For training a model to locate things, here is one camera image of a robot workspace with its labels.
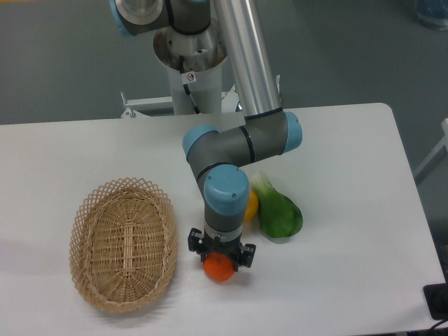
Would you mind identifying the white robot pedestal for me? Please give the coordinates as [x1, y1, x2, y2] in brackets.
[120, 17, 283, 118]

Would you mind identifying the black cable on pedestal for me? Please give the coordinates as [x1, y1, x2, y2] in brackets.
[178, 55, 202, 115]

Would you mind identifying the orange mandarin fruit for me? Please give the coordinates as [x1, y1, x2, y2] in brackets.
[203, 253, 235, 282]

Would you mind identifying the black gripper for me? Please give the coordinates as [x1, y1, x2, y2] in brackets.
[188, 227, 256, 272]

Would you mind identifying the green bok choy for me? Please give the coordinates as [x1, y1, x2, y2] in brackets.
[249, 171, 303, 239]

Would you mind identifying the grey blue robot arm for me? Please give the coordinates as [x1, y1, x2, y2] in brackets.
[109, 1, 302, 270]

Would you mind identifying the woven wicker basket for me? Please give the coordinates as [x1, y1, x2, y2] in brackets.
[69, 177, 178, 314]

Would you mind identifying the black device at table edge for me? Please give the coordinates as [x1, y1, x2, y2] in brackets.
[423, 283, 447, 321]

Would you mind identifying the yellow mango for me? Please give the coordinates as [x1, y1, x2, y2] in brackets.
[244, 191, 259, 223]

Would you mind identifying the white metal frame right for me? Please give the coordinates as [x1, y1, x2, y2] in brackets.
[413, 118, 447, 185]

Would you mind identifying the blue object top right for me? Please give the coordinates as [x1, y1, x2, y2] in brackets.
[414, 0, 447, 31]

